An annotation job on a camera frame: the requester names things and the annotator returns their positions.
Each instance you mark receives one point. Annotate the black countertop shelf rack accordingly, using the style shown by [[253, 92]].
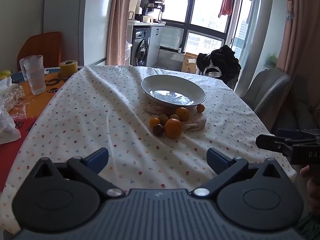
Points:
[[155, 9]]

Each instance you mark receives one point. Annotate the black clothes pile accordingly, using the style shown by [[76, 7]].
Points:
[[220, 64]]

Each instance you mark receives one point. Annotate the peeled pomelo segment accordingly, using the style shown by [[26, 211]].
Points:
[[195, 122], [154, 108]]

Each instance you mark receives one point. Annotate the clear glass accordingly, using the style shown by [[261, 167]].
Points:
[[34, 70], [21, 62]]

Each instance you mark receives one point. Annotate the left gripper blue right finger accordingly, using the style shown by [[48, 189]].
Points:
[[227, 171]]

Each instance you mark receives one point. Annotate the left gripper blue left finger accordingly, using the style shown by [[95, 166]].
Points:
[[86, 170]]

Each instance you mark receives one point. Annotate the pink curtain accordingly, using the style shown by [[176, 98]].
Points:
[[117, 29], [299, 54]]

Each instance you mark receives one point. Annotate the pink curtain left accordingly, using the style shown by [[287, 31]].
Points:
[[117, 29]]

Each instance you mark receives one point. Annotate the white plate blue rim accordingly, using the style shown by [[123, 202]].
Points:
[[173, 91]]

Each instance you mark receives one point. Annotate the small kumquat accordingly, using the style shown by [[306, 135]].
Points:
[[153, 122], [200, 108]]

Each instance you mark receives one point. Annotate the cardboard box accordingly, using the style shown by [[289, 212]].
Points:
[[189, 64]]

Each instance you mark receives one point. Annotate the yellow lemon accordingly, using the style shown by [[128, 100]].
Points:
[[4, 74]]

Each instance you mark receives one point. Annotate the plastic snack bag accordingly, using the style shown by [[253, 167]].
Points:
[[12, 105]]

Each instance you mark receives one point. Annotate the red hanging towel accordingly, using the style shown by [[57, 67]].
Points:
[[226, 8]]

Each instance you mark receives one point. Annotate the brown longan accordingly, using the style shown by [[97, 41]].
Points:
[[174, 116], [163, 119]]

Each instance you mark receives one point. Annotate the yellow tape roll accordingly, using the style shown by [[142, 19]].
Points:
[[68, 68]]

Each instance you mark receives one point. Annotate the floral white tablecloth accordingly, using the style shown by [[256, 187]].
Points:
[[104, 107]]

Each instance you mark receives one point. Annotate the orange cat table mat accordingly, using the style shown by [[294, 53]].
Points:
[[31, 106]]

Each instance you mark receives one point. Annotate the pink curtain right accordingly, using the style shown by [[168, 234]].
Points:
[[299, 54]]

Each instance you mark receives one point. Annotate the orange wooden chair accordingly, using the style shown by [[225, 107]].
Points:
[[49, 45]]

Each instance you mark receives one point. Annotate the right hand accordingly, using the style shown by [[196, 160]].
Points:
[[312, 188]]

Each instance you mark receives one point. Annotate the white refrigerator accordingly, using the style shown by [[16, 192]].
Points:
[[83, 25]]

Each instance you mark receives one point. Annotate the white cabinet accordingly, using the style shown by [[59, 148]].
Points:
[[154, 45]]

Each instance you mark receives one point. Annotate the clear glass front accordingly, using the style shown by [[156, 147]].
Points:
[[34, 70]]

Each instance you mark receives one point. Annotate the large orange mandarin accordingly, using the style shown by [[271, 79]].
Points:
[[173, 128]]

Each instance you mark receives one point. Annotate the clear glass back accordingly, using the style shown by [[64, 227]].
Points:
[[21, 62]]

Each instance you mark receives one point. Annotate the grey washing machine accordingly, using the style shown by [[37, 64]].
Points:
[[140, 45]]

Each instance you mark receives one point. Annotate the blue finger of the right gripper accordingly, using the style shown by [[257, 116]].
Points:
[[297, 134], [273, 143]]

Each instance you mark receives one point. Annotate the grey padded chair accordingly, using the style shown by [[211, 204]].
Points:
[[266, 93]]

